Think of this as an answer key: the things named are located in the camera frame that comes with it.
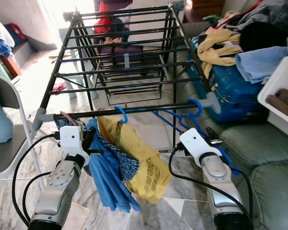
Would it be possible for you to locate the blue plastic hanger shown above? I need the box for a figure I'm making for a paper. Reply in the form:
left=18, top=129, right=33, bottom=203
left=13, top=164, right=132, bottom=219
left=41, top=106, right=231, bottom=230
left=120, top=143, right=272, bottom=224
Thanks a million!
left=114, top=105, right=129, bottom=125
left=153, top=98, right=236, bottom=175

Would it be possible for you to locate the pink hanger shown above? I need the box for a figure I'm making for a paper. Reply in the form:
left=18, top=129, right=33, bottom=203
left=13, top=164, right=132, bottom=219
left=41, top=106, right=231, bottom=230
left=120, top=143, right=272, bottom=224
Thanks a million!
left=60, top=111, right=80, bottom=126

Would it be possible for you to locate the blue hard suitcase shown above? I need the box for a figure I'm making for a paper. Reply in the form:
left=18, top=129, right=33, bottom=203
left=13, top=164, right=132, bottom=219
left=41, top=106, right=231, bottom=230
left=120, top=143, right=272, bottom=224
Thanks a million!
left=187, top=48, right=272, bottom=125

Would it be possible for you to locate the grey green sofa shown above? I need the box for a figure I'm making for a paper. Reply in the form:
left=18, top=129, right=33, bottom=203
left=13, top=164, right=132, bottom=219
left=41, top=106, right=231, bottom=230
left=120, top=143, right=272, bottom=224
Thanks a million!
left=163, top=12, right=288, bottom=230

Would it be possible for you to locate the pink cloth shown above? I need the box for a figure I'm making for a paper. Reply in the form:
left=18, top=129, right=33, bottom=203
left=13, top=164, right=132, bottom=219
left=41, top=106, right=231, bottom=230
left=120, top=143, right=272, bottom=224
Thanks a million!
left=50, top=81, right=67, bottom=94

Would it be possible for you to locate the black metal drying rack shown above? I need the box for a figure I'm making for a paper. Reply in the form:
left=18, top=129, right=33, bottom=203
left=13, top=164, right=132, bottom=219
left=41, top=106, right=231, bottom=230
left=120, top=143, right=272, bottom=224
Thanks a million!
left=33, top=2, right=221, bottom=144

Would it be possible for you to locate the yellow printed shirt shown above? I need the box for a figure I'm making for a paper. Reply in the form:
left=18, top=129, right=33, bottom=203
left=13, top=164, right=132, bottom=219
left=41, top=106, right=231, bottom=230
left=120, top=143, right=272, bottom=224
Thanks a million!
left=97, top=115, right=172, bottom=204

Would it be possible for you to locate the brown folded item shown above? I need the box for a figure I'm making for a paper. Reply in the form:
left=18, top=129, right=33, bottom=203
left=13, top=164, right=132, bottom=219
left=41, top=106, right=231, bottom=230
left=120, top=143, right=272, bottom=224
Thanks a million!
left=265, top=88, right=288, bottom=119

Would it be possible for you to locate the light blue towel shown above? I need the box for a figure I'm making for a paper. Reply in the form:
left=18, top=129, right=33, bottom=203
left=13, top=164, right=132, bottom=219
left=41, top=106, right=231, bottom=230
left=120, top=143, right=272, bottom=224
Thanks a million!
left=234, top=46, right=288, bottom=84

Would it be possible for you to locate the white plastic basket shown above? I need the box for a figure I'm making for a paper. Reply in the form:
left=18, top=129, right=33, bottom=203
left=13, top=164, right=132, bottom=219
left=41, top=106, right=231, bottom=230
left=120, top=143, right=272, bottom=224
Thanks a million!
left=257, top=31, right=288, bottom=140

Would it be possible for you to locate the pale yellow garment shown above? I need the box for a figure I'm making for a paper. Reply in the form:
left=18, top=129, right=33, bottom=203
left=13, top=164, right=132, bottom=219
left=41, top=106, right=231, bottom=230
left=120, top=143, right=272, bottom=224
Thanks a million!
left=196, top=28, right=243, bottom=80

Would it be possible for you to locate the grey folding chair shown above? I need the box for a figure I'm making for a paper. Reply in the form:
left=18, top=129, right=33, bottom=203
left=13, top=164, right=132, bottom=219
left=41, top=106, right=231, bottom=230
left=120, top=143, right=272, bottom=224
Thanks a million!
left=0, top=76, right=41, bottom=180

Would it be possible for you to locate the dark purple bench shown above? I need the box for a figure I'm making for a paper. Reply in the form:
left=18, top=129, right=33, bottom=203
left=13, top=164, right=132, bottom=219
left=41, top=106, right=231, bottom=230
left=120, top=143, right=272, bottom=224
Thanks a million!
left=98, top=44, right=168, bottom=65

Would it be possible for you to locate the light blue plastic stool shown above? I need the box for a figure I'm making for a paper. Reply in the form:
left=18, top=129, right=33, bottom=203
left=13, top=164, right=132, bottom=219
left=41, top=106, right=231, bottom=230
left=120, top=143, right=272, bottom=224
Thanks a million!
left=60, top=28, right=92, bottom=99

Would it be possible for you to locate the brown wooden block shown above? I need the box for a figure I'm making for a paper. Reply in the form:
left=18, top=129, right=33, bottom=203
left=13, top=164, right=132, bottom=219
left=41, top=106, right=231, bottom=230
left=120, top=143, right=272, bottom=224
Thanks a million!
left=0, top=55, right=22, bottom=78

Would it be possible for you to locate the black bundled garment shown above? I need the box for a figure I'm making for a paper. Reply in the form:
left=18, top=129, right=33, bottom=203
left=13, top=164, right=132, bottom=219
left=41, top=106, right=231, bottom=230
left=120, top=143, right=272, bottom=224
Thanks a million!
left=240, top=22, right=288, bottom=52

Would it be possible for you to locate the red and black bag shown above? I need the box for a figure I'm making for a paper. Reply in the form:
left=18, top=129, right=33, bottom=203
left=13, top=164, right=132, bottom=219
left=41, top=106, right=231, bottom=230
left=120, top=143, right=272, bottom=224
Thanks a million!
left=4, top=23, right=25, bottom=41

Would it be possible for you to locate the mixed clothes pile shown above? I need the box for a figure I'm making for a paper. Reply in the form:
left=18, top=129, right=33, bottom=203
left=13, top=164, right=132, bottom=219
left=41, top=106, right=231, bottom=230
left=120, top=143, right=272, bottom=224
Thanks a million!
left=192, top=0, right=288, bottom=34

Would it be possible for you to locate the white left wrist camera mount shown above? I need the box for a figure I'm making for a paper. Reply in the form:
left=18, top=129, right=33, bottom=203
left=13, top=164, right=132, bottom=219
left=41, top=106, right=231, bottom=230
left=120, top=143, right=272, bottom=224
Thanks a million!
left=59, top=126, right=86, bottom=155

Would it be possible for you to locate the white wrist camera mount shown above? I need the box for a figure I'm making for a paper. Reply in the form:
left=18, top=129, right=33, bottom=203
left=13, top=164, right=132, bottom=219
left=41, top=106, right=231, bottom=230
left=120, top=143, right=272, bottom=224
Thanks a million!
left=59, top=126, right=86, bottom=155
left=179, top=127, right=212, bottom=166

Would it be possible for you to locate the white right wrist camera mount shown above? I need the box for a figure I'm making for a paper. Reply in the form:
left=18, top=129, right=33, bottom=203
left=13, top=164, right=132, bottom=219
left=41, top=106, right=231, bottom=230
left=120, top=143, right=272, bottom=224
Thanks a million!
left=179, top=127, right=212, bottom=166

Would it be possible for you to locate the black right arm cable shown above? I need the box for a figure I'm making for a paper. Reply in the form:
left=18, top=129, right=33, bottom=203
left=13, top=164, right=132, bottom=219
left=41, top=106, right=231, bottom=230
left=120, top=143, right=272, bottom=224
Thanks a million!
left=168, top=143, right=252, bottom=221

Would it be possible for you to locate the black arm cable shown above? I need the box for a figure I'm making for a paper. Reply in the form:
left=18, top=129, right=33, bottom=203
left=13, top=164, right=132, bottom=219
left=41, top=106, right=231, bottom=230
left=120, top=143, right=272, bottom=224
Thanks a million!
left=22, top=172, right=53, bottom=226
left=168, top=143, right=252, bottom=221
left=12, top=134, right=63, bottom=226

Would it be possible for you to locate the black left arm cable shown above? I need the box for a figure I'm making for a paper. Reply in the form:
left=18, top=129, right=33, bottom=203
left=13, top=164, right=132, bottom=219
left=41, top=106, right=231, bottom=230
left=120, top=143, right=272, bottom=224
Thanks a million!
left=22, top=172, right=53, bottom=226
left=12, top=134, right=63, bottom=226

